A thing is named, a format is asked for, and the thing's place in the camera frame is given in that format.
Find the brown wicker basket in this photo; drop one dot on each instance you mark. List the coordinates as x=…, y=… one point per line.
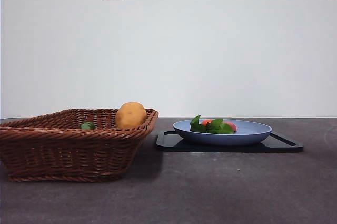
x=65, y=153

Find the yellow-brown potato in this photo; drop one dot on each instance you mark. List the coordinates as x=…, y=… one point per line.
x=131, y=116

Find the blue round plate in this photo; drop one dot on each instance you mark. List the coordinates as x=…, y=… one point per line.
x=223, y=138

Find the orange carrot with green leaves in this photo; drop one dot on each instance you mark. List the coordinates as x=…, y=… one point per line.
x=216, y=127

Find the small green vegetable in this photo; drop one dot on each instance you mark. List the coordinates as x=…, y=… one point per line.
x=88, y=125

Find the black rectangular tray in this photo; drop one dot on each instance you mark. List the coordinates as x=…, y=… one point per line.
x=166, y=145

